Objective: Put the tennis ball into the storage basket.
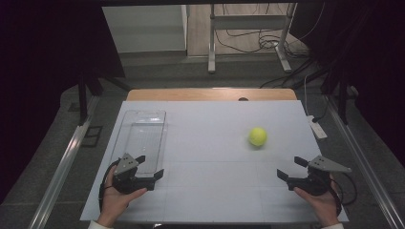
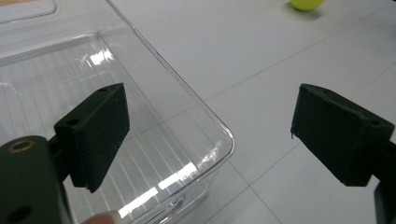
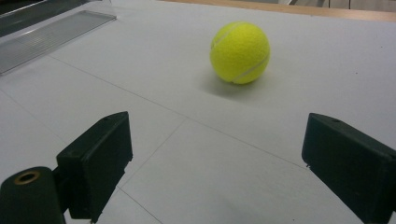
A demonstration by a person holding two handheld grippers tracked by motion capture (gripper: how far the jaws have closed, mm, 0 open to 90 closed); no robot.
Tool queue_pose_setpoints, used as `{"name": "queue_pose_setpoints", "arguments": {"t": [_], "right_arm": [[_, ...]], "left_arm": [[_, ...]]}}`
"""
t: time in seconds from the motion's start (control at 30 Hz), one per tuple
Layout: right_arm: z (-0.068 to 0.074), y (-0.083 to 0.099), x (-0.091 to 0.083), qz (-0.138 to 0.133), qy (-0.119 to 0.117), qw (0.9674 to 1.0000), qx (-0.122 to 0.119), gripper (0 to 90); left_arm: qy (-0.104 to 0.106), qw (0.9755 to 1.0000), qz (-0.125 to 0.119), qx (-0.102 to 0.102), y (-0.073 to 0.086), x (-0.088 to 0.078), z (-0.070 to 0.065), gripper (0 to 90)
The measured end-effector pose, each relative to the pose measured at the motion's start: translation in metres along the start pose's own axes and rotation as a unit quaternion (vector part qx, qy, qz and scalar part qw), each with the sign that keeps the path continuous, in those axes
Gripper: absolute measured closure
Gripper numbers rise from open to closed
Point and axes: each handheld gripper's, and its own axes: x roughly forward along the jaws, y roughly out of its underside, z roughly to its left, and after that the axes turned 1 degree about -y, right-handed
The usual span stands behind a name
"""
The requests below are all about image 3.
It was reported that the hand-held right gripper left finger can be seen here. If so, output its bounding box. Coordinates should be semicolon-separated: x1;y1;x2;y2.
55;110;134;224

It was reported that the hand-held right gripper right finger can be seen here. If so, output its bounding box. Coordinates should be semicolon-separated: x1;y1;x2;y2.
301;112;396;224

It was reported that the clear plastic tray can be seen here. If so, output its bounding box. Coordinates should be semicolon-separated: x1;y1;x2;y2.
0;0;118;76

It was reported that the yellow tennis ball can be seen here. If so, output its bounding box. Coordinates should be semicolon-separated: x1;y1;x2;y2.
209;21;271;86

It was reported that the white table cover sheet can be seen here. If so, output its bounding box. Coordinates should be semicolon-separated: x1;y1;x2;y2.
0;0;396;224

